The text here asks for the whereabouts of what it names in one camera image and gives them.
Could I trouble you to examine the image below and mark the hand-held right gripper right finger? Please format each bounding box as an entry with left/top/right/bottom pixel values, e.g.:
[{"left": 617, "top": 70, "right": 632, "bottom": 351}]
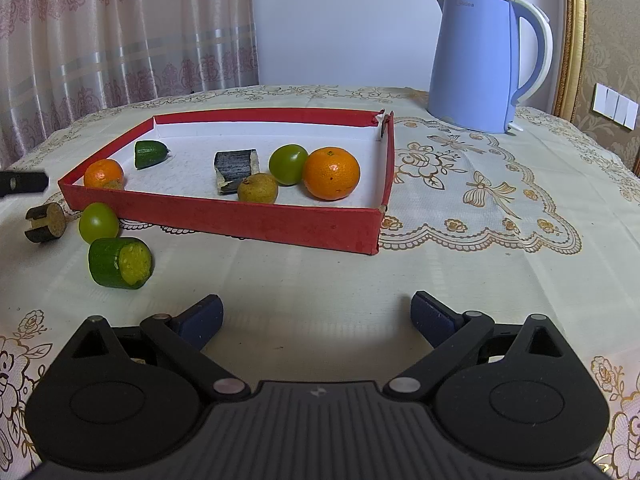
[{"left": 383, "top": 290, "right": 564, "bottom": 404}]

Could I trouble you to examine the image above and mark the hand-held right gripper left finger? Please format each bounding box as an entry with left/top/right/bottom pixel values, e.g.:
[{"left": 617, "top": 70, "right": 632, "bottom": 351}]
[{"left": 72, "top": 294, "right": 252, "bottom": 404}]

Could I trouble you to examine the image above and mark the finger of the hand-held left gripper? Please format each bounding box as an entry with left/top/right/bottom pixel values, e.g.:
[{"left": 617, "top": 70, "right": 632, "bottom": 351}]
[{"left": 0, "top": 171, "right": 50, "bottom": 199}]

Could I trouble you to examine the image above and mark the small orange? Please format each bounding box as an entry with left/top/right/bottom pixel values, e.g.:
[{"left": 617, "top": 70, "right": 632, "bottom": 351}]
[{"left": 83, "top": 159, "right": 125, "bottom": 191}]

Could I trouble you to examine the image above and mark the red cardboard box tray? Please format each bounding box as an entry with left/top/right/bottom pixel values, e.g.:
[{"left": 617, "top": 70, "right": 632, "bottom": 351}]
[{"left": 57, "top": 107, "right": 396, "bottom": 256}]

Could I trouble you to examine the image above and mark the olive brown round fruit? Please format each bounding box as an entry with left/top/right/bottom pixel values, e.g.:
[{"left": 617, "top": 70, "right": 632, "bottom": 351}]
[{"left": 237, "top": 172, "right": 279, "bottom": 205}]

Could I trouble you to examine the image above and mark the dark grey block piece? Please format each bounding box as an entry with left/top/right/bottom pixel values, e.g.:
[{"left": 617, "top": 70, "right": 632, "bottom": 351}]
[{"left": 213, "top": 148, "right": 260, "bottom": 196}]

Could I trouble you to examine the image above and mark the round green tomato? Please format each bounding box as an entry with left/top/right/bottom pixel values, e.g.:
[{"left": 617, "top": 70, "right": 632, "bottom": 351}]
[
  {"left": 268, "top": 144, "right": 310, "bottom": 187},
  {"left": 78, "top": 202, "right": 120, "bottom": 242}
]

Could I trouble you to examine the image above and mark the dark round slotted piece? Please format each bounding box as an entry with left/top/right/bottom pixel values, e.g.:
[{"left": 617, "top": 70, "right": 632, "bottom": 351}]
[{"left": 24, "top": 203, "right": 67, "bottom": 244}]

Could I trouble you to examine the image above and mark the large green cucumber piece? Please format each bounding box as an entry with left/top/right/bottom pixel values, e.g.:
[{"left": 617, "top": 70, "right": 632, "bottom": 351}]
[{"left": 88, "top": 237, "right": 154, "bottom": 290}]

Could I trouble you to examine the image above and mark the short green cucumber piece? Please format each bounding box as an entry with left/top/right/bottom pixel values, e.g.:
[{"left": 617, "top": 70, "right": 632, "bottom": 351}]
[{"left": 134, "top": 140, "right": 171, "bottom": 170}]

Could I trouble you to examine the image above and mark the large orange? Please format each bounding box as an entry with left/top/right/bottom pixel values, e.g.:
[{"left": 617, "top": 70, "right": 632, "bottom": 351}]
[{"left": 302, "top": 146, "right": 362, "bottom": 202}]

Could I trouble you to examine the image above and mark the pink patterned curtain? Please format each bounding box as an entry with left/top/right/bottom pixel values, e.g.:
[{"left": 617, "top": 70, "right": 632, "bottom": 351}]
[{"left": 0, "top": 0, "right": 260, "bottom": 171}]

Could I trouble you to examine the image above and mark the blue electric kettle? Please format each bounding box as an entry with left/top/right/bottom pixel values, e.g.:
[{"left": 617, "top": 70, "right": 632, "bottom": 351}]
[{"left": 426, "top": 0, "right": 554, "bottom": 134}]

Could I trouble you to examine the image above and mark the white wall switch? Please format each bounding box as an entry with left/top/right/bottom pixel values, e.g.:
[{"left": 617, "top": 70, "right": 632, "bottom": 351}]
[{"left": 591, "top": 81, "right": 640, "bottom": 130}]

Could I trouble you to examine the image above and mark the gold frame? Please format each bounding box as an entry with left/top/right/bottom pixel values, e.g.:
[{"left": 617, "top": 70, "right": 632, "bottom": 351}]
[{"left": 552, "top": 0, "right": 587, "bottom": 118}]

